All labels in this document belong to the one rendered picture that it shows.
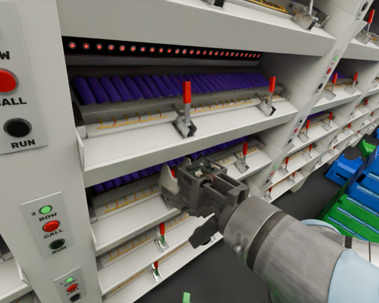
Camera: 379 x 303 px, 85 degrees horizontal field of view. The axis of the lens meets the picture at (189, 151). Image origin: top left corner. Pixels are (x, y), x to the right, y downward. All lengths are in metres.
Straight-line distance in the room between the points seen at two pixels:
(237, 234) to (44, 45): 0.29
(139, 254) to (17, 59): 0.53
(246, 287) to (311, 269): 0.82
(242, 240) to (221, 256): 0.81
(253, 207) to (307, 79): 0.48
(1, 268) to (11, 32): 0.35
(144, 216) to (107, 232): 0.08
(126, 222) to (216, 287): 0.66
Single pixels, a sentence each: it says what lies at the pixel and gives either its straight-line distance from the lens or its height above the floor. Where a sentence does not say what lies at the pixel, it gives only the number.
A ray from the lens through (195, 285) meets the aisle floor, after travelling 1.02.
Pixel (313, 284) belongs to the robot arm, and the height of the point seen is 0.72.
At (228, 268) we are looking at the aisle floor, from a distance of 1.09.
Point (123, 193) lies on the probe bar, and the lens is 0.46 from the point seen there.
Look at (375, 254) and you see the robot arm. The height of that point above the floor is 0.67.
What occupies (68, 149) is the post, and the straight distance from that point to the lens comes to 0.27.
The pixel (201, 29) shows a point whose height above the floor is 0.90.
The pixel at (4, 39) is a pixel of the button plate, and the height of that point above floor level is 0.88.
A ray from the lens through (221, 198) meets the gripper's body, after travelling 0.33.
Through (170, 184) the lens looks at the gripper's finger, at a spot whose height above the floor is 0.63.
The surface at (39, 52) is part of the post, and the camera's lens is 0.22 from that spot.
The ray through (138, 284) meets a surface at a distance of 0.82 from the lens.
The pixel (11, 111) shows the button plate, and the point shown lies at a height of 0.82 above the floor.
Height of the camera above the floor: 0.92
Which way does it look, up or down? 35 degrees down
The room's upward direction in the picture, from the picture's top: 13 degrees clockwise
